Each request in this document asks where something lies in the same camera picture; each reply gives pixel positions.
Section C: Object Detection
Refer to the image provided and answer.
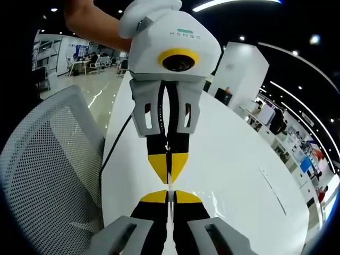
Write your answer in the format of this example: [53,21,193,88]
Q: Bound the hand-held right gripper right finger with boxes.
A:
[173,190,259,255]

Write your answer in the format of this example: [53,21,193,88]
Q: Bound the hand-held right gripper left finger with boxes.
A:
[87,190,170,255]

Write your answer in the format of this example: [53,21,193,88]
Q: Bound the black cabinet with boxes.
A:
[214,87,232,106]

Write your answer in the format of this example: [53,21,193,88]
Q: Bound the white desk with chairs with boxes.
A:
[65,55,129,78]

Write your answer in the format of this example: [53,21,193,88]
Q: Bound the curved ceiling light strip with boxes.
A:
[257,41,340,94]
[192,0,283,13]

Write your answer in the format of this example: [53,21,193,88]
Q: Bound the white box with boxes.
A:
[261,107,276,126]

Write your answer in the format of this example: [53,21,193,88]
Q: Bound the white square pillar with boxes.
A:
[209,41,269,113]

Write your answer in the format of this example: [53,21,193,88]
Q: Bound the black chair back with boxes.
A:
[269,107,287,135]

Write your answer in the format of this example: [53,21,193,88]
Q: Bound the row of white counters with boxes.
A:
[238,105,328,216]

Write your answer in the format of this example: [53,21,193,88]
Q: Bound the grey mesh office chair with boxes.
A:
[0,84,107,255]

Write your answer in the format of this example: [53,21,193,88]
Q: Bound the blue box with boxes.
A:
[300,156,316,174]

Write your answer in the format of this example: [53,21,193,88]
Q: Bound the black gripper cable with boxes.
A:
[99,113,133,193]

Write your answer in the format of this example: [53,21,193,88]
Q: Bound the table cable slot cover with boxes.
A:
[258,166,288,216]

